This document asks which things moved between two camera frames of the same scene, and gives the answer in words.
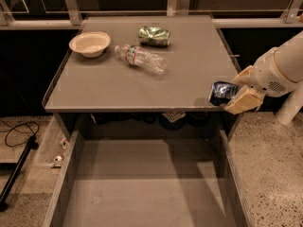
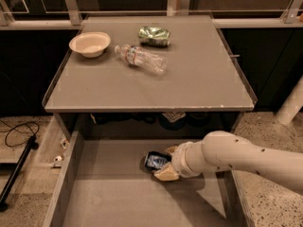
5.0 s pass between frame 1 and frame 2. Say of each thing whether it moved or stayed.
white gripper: moved
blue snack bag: moved
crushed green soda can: stayed
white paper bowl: stayed
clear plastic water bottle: stayed
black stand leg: stayed
